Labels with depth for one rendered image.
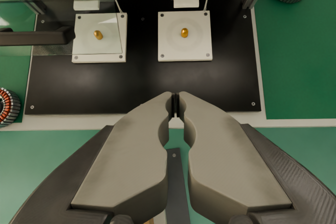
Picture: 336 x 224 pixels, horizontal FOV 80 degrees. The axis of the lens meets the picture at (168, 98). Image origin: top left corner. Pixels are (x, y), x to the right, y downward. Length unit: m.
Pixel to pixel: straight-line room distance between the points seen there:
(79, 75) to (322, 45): 0.71
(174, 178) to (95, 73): 0.89
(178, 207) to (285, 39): 1.04
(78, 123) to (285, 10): 0.70
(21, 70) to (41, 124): 0.18
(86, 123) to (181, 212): 0.91
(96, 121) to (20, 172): 1.08
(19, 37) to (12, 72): 0.41
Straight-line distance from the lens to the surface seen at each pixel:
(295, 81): 0.68
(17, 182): 1.64
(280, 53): 0.69
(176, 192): 1.33
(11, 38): 0.36
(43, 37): 0.33
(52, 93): 0.64
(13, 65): 0.76
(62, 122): 0.64
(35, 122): 0.68
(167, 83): 0.56
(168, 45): 0.59
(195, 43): 0.59
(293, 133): 1.51
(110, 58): 0.60
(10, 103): 0.69
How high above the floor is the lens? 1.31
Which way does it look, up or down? 78 degrees down
